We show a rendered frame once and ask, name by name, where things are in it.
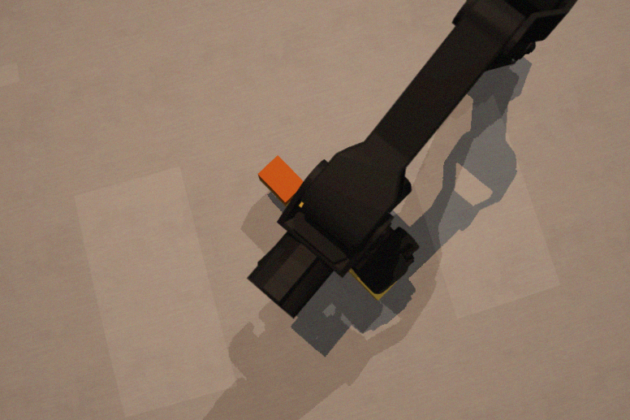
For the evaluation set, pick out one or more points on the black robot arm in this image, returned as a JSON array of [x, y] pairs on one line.
[[347, 200]]

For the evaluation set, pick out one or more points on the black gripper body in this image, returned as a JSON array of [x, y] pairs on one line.
[[407, 188]]

